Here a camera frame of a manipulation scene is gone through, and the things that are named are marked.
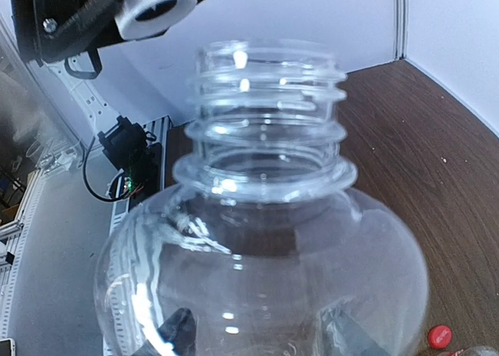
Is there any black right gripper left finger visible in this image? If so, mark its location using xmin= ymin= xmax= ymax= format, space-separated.
xmin=138 ymin=308 xmax=196 ymax=355

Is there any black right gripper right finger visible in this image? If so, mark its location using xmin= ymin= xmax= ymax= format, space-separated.
xmin=319 ymin=308 xmax=388 ymax=356

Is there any white flip bottle cap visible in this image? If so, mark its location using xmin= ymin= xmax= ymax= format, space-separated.
xmin=115 ymin=0 xmax=197 ymax=41

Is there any clear cola bottle red label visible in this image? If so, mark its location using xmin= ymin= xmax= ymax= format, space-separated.
xmin=436 ymin=344 xmax=499 ymax=356

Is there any small clear plastic bottle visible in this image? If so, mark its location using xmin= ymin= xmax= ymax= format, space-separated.
xmin=94 ymin=40 xmax=429 ymax=355

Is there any red cola bottle cap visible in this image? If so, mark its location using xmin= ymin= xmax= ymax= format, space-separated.
xmin=427 ymin=325 xmax=453 ymax=350

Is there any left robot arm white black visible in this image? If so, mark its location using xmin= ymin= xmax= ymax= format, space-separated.
xmin=11 ymin=0 xmax=205 ymax=203

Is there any white smartphone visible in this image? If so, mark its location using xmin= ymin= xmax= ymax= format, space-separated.
xmin=0 ymin=338 xmax=16 ymax=356

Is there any aluminium front frame rail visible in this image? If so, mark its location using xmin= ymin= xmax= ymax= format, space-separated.
xmin=1 ymin=117 xmax=172 ymax=355

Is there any aluminium right corner post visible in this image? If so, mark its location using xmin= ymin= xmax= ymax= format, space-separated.
xmin=394 ymin=0 xmax=409 ymax=61

